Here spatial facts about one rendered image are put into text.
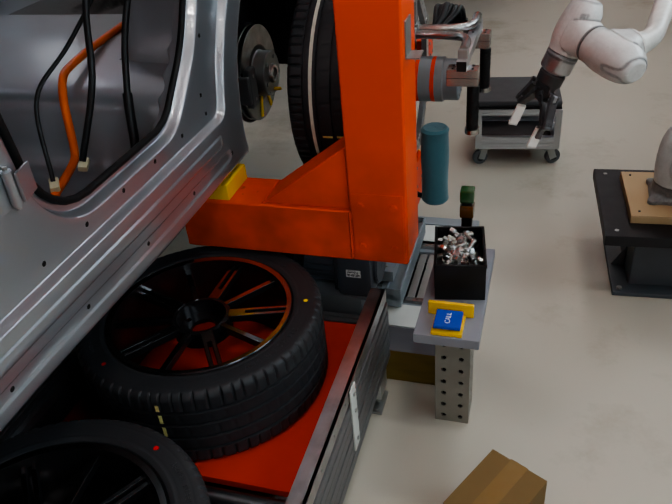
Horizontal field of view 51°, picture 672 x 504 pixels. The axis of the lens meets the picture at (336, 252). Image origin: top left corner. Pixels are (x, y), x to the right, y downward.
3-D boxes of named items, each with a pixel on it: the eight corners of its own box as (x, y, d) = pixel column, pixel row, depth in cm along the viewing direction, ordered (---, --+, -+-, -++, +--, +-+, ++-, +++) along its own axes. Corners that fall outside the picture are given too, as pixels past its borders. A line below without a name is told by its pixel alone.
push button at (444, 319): (437, 314, 187) (437, 308, 186) (463, 317, 185) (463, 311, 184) (432, 331, 181) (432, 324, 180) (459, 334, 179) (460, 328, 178)
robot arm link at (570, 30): (538, 41, 197) (569, 63, 189) (564, -13, 188) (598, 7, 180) (564, 45, 203) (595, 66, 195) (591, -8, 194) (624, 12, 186)
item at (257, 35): (274, 93, 264) (260, 9, 244) (294, 94, 262) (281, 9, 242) (244, 136, 240) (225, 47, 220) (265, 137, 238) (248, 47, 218)
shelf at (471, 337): (439, 252, 218) (439, 243, 216) (494, 257, 213) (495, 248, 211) (413, 342, 184) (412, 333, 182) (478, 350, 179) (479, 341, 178)
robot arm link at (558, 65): (569, 48, 202) (559, 67, 205) (543, 42, 199) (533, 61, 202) (584, 62, 195) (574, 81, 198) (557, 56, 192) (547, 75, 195)
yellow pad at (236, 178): (205, 175, 217) (202, 161, 214) (247, 178, 213) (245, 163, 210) (185, 197, 206) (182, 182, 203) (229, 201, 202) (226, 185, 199)
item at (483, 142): (471, 166, 354) (473, 102, 335) (473, 135, 383) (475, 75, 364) (560, 167, 345) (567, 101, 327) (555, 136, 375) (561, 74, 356)
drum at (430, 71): (399, 90, 236) (398, 49, 228) (463, 92, 230) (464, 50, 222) (390, 107, 225) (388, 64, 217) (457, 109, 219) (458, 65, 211)
